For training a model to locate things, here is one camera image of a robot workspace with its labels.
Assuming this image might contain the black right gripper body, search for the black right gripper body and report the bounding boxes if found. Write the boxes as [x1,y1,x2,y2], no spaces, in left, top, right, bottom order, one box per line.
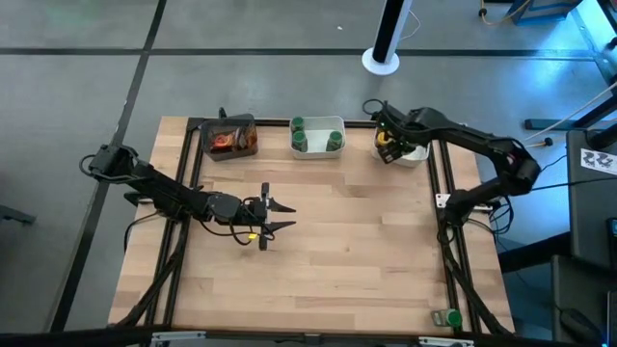
[380,113,428,150]

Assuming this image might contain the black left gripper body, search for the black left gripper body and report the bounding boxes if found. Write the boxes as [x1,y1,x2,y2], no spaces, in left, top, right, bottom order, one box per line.
[238,181,270,251]

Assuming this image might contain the white plastic bin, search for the white plastic bin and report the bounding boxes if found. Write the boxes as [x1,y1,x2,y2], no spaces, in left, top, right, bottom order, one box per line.
[288,115,347,160]
[369,125,431,169]

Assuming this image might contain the black pole on white base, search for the black pole on white base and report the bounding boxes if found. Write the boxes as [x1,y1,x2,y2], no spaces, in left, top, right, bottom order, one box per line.
[361,0,416,77]

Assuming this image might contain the dark grey transparent bin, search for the dark grey transparent bin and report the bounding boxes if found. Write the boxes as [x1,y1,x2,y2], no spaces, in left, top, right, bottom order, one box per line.
[200,114,260,163]

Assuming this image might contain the black desk leg base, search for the black desk leg base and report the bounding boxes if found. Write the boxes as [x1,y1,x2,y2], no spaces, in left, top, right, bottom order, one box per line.
[523,93,617,151]

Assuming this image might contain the black floor bar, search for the black floor bar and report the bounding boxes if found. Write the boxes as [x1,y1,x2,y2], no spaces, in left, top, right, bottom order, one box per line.
[496,230,573,275]

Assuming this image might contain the white desk sticker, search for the white desk sticker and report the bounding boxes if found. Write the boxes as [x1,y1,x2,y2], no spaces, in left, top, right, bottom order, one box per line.
[579,147,617,176]

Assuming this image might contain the black desk with sticker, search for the black desk with sticker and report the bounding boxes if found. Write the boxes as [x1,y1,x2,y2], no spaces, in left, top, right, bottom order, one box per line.
[566,128,617,271]

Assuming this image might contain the black crossbar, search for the black crossbar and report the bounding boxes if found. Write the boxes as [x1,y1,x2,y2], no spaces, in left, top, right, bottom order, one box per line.
[0,325,617,347]

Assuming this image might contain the grey metal foot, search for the grey metal foot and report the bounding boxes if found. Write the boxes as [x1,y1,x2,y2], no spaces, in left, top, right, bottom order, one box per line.
[0,203,38,227]

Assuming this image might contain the black computer mouse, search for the black computer mouse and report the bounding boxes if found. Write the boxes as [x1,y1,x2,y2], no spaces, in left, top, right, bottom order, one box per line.
[558,307,604,344]

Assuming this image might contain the black cable with yellow tag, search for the black cable with yellow tag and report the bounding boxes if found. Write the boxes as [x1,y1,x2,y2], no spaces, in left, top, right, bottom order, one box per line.
[200,216,271,247]
[362,98,387,118]

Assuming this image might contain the black aluminium table frame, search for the black aluminium table frame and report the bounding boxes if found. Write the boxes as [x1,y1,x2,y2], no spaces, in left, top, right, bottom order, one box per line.
[108,114,515,338]

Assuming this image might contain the thin white cable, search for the thin white cable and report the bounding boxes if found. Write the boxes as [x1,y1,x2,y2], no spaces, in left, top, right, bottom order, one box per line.
[398,9,422,42]

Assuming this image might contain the black base cable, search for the black base cable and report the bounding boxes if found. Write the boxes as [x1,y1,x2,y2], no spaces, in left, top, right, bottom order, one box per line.
[122,210,168,254]

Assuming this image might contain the blue black cable bundle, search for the blue black cable bundle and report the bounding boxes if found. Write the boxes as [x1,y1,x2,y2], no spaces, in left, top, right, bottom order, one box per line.
[486,195,516,237]

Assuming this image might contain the yellow cable with black plug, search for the yellow cable with black plug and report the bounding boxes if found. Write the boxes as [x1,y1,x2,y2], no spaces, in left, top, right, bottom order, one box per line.
[474,80,617,153]
[478,0,534,27]

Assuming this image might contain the silver bracket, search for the silver bracket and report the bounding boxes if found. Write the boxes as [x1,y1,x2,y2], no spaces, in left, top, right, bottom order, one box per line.
[150,330,207,344]
[417,335,476,347]

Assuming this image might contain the black power cable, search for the black power cable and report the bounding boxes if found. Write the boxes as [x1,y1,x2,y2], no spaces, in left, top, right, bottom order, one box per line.
[529,175,617,193]

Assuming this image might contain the grey metal desk frame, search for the grey metal desk frame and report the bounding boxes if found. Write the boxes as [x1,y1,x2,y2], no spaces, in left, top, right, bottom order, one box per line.
[571,0,617,86]

